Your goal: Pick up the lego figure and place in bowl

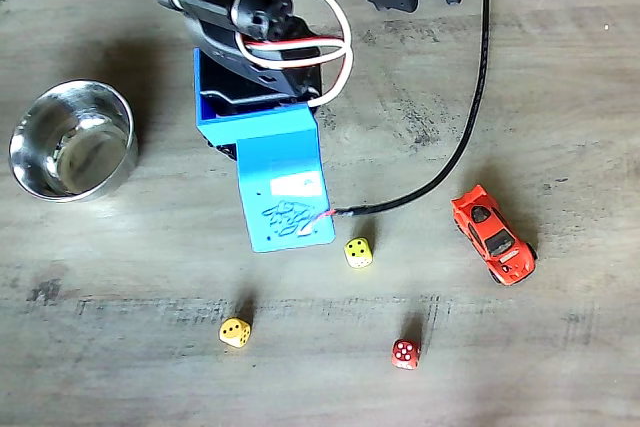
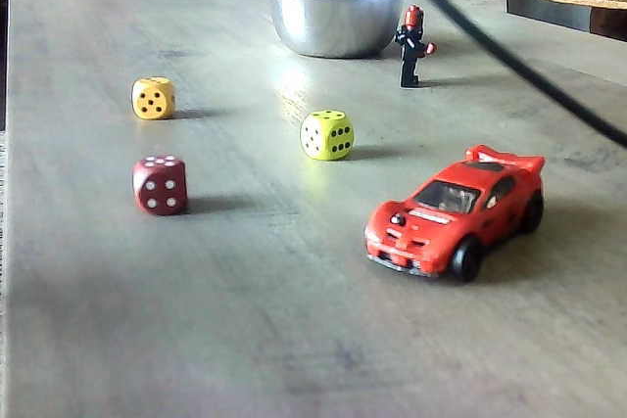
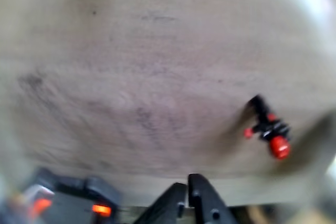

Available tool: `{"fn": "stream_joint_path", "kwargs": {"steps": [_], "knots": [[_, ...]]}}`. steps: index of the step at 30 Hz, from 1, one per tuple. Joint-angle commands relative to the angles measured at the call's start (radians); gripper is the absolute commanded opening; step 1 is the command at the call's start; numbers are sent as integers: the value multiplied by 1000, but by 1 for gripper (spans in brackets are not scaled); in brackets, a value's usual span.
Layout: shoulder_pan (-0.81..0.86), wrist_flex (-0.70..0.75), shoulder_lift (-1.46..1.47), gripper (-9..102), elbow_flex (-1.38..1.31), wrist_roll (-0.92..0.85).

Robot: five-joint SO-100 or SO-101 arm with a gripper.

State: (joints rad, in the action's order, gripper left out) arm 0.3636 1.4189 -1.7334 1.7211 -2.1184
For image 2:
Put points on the black red lego figure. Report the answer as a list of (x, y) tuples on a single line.
[(410, 56)]

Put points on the steel bowl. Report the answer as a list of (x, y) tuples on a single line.
[(333, 26)]

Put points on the yellow-green die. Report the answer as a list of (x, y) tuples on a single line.
[(325, 136)]

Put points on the red toy car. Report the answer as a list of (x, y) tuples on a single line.
[(441, 227)]

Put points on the red die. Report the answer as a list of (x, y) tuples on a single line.
[(159, 188)]

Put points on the orange-yellow die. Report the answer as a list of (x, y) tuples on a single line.
[(152, 100)]

